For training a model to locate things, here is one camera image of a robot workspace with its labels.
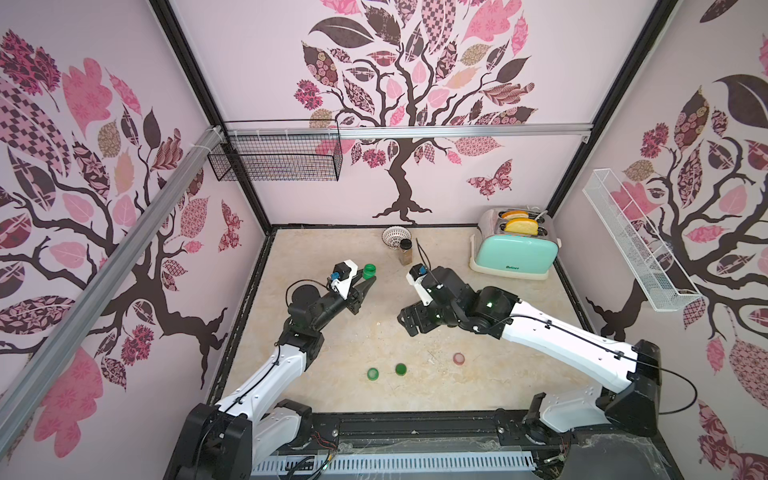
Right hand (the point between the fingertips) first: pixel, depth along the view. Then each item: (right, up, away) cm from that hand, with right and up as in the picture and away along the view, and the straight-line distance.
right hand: (413, 316), depth 73 cm
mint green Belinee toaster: (+28, +17, +25) cm, 41 cm away
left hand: (-12, +9, +4) cm, 15 cm away
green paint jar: (-11, +11, +1) cm, 16 cm away
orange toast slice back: (+36, +29, +24) cm, 52 cm away
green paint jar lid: (-11, -19, +10) cm, 24 cm away
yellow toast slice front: (+38, +25, +21) cm, 50 cm away
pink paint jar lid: (+15, -15, +13) cm, 25 cm away
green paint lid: (-3, -18, +11) cm, 21 cm away
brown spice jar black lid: (0, +16, +31) cm, 35 cm away
